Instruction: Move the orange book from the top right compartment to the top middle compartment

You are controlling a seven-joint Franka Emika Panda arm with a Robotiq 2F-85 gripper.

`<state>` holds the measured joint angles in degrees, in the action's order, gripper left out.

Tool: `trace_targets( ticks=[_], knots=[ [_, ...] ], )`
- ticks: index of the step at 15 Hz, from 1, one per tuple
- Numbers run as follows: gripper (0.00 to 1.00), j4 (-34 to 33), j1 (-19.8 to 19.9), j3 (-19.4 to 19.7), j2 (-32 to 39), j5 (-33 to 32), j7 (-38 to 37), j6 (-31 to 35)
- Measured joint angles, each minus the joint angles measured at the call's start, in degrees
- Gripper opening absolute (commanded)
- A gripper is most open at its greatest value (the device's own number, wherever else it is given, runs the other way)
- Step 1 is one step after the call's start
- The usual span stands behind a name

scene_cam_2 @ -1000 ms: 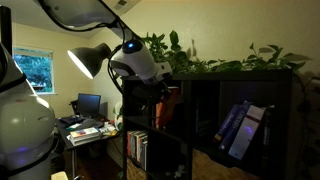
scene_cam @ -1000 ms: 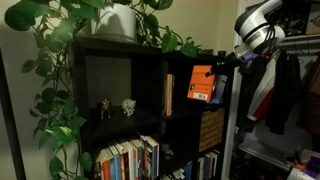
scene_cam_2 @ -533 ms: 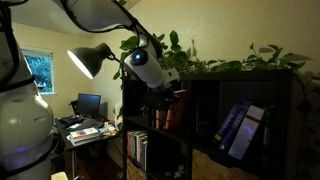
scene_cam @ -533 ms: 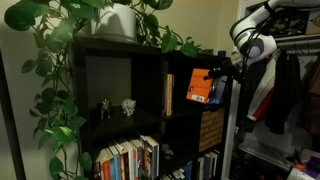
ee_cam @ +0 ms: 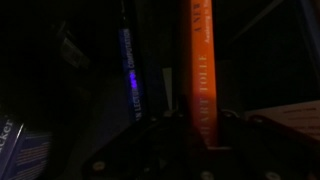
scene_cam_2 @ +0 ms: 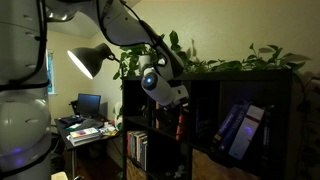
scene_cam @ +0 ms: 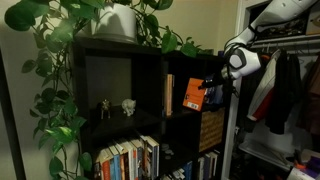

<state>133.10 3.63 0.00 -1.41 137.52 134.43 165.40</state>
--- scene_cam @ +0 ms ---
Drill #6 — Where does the white and red jacket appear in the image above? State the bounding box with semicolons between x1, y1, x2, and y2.
246;49;282;123

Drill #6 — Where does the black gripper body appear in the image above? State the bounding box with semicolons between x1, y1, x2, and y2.
207;73;233;91

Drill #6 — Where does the grey paperback book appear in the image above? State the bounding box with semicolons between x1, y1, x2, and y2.
196;156;205;180

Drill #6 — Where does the black cube shelf unit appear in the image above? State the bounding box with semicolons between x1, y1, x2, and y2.
71;35;234;180

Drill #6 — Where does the green pothos plant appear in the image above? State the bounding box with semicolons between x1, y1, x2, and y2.
3;0;214;180

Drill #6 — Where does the white door frame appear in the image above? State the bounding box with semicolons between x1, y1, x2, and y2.
220;0;251;180

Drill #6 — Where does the white plant pot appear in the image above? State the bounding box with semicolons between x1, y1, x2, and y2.
89;2;138;44

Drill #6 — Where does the wicker storage basket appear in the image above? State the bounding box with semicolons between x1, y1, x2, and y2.
198;107;226;153

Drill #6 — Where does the black hanging garment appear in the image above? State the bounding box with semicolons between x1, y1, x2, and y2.
264;49;304;135

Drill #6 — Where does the white elephant figurine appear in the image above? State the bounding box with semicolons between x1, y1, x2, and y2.
121;98;137;117

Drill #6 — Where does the black spine book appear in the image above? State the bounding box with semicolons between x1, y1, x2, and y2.
92;156;103;180

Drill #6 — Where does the beige cardboard box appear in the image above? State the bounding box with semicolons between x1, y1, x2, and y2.
304;1;320;37

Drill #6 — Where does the white low rack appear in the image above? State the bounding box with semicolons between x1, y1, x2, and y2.
238;139;296;172

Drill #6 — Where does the purple item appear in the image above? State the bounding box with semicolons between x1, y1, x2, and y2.
308;156;320;178

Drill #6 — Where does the blue book white lettering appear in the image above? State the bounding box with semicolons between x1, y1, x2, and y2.
206;84;224;107

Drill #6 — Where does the white spine book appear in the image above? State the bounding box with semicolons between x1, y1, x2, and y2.
120;139;135;180

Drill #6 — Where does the white flat books stack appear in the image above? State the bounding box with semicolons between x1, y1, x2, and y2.
163;167;186;180

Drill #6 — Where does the red spine thin book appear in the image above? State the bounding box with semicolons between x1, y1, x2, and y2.
131;139;139;180

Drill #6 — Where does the dark closet shelf clutter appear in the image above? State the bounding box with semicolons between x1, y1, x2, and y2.
256;16;306;38

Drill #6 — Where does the black vertical pole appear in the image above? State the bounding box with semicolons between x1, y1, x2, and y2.
0;46;27;180

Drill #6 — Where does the brown hanging garment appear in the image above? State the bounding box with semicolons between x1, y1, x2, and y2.
295;54;320;136

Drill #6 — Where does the metal closet rod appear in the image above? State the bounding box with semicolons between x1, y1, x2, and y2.
251;38;320;50

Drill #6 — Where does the small orange item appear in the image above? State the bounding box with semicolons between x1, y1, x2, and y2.
293;159;306;170

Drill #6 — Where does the dark spine book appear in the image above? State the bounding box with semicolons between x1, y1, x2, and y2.
142;139;150;180

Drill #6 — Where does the brown tall book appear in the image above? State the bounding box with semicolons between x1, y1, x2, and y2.
165;73;175;117

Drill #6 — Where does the white paperback book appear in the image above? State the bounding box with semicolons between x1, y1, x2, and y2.
207;151;220;180

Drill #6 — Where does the bright blue book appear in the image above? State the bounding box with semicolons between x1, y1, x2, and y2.
182;160;194;180

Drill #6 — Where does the white plastic object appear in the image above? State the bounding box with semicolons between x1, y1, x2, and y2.
286;165;316;180

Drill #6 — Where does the metal animal figurine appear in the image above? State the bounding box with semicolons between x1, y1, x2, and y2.
99;99;112;120

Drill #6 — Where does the grey blue spine book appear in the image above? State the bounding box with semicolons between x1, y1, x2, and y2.
136;138;145;180

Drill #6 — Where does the orange spine thin book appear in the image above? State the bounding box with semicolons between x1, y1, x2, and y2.
119;153;127;180

